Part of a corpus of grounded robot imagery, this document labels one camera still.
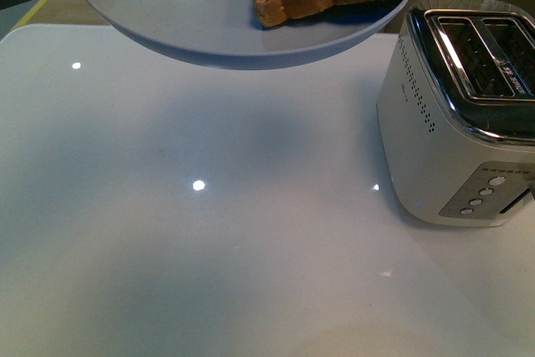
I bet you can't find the light blue round plate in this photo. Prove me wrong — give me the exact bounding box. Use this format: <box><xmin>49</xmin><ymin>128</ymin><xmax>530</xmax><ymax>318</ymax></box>
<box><xmin>86</xmin><ymin>0</ymin><xmax>406</xmax><ymax>70</ymax></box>

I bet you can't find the white chrome two-slot toaster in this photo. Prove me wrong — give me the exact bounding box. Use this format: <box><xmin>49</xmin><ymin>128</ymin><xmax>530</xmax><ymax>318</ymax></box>
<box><xmin>377</xmin><ymin>0</ymin><xmax>534</xmax><ymax>227</ymax></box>

